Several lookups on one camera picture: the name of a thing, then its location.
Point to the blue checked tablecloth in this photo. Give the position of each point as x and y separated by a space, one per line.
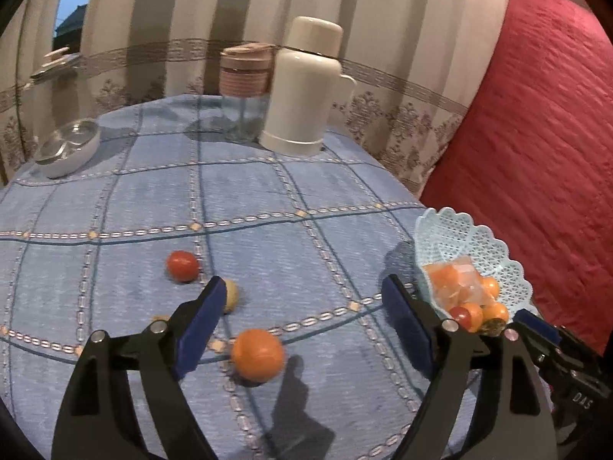
287 230

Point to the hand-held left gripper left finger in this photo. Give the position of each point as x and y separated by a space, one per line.
201 326

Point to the grey flat object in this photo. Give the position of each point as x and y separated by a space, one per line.
55 63

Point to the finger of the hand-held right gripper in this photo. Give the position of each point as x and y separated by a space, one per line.
532 321

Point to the cream thermos jug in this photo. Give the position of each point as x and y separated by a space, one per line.
301 96

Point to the large orange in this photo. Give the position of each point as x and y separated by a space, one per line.
257 355

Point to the window pane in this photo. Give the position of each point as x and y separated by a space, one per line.
76 5

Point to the light blue lattice basket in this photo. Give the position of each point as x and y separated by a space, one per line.
459 235

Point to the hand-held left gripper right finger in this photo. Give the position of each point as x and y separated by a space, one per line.
407 326

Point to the small yellow fruit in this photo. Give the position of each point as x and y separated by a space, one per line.
231 295
160 318

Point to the red quilted blanket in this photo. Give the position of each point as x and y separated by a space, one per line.
541 129

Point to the glass jar with pink lid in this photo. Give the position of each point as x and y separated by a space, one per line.
242 81

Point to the white round bowl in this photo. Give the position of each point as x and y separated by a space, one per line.
72 158

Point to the beige striped curtain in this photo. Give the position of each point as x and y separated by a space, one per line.
191 9

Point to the clear plastic bag of oranges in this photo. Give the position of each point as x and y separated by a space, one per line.
455 282

